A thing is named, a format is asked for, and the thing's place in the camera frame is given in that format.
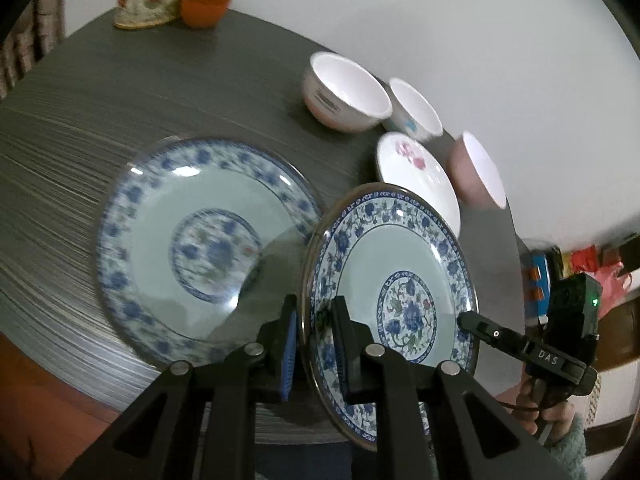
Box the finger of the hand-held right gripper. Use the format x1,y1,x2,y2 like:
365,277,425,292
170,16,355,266
457,311,527,359

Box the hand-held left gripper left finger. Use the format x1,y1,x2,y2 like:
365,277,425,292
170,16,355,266
62,294,301,480

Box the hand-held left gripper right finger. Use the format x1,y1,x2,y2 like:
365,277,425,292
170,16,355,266
331,295,576,480

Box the blue patterned porcelain plate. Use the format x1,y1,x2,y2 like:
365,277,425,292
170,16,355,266
95,137,323,368
301,183,480,453

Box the pink bowl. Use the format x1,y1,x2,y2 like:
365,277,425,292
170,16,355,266
446,131,508,210

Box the white plate with pink flowers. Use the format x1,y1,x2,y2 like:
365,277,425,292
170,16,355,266
375,131,461,238

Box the white bowl with grey print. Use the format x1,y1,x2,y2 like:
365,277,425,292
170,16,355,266
302,52,393,134

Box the person's right forearm green sleeve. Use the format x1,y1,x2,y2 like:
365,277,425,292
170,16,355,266
542,414,589,480

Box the person's right hand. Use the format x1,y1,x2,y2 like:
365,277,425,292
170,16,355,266
497,380,576,442

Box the blue box with orange marks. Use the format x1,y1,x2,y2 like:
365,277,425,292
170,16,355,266
522,252,555,323

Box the red and yellow packets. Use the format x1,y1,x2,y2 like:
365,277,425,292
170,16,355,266
562,244,628,313

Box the white bowl with blue print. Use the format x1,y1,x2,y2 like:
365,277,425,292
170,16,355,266
382,77,444,143

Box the orange ceramic cup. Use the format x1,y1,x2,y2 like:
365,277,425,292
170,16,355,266
180,0,236,29

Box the patterned curtain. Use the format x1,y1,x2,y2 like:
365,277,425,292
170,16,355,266
0,0,68,103

